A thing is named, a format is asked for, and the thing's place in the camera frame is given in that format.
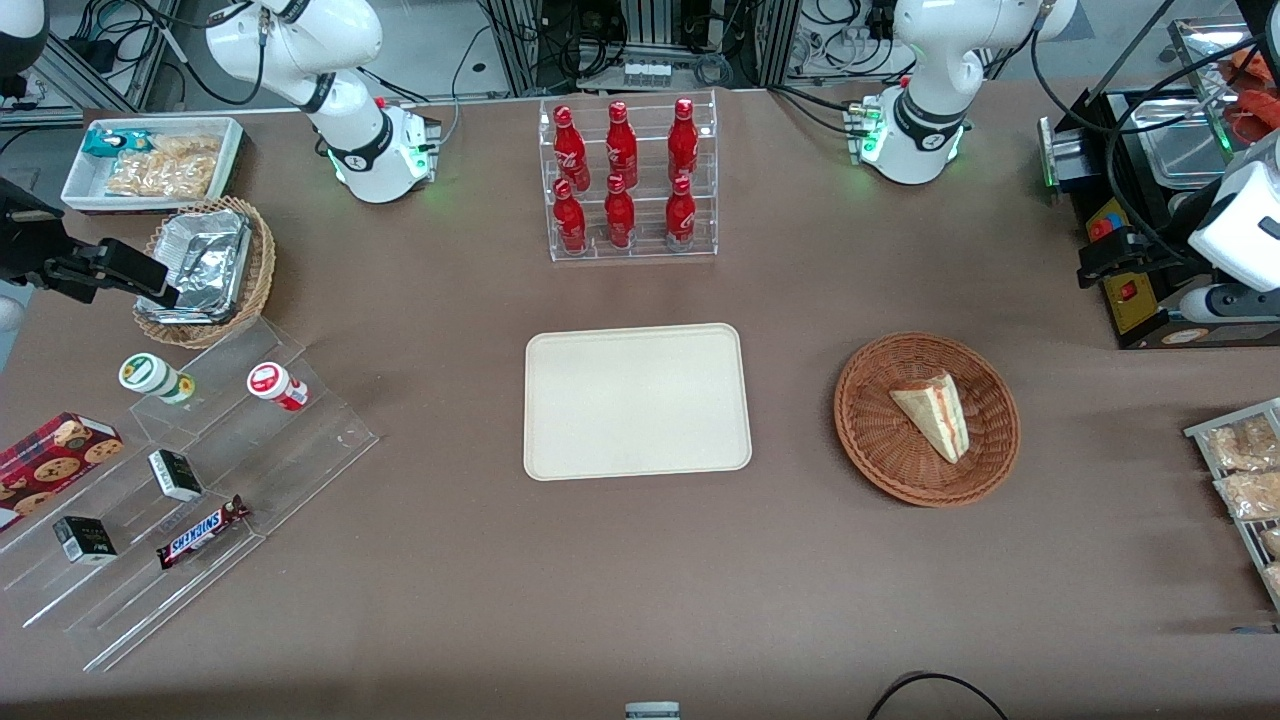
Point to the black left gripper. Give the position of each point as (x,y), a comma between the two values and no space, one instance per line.
(1150,262)

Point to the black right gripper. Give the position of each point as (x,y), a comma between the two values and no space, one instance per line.
(28,250)

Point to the triangular sandwich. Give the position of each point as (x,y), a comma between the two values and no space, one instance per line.
(935,410)

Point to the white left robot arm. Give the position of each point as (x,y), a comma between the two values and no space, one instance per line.
(925,90)

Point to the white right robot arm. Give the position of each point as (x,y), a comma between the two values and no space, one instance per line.
(340,90)

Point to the oval brown wicker basket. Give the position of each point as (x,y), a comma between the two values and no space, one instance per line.
(260,270)

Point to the round brown wicker basket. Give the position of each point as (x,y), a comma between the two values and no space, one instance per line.
(870,430)

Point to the cream rectangular plastic tray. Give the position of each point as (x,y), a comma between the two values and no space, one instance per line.
(635,400)

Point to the black counter appliance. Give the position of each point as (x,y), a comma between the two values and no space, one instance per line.
(1135,310)

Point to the silver foil container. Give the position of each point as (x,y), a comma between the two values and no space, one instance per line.
(205,260)

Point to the green-lid white cup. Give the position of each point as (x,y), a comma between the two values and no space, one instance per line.
(150,376)

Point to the clear bag of chips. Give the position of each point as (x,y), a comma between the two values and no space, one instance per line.
(190,147)
(160,178)

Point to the white plastic bin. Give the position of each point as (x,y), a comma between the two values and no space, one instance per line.
(85,180)

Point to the steel pan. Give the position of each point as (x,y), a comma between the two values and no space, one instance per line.
(1180,150)

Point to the teal snack packet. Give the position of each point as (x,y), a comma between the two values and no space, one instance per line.
(105,143)

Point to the red-lid white bottle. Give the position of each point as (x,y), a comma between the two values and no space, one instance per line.
(275,385)

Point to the small black box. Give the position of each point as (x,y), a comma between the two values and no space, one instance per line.
(176,475)
(85,540)

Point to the red cookie box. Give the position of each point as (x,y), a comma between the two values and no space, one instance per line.
(55,460)

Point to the clear bag of snacks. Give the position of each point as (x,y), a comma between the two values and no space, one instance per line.
(1240,442)
(1250,495)
(1272,542)

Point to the glass display case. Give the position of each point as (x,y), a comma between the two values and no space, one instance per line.
(1235,70)

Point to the clear acrylic step shelf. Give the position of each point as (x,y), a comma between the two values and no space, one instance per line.
(290,450)

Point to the Snickers chocolate bar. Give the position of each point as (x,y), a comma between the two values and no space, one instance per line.
(203,532)

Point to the red cola bottle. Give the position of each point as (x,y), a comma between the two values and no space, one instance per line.
(620,218)
(570,150)
(570,222)
(683,140)
(680,215)
(621,145)

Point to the clear acrylic bottle rack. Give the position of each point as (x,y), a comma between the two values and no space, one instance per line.
(645,215)

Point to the white power strip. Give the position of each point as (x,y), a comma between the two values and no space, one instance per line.
(645,72)

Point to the small grey device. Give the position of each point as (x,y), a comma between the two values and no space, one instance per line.
(652,711)

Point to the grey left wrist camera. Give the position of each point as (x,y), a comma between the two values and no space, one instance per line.
(1215,304)

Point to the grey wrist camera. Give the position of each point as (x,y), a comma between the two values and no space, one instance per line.
(1215,304)
(8,315)

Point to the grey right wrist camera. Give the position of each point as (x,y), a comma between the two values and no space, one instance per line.
(8,315)

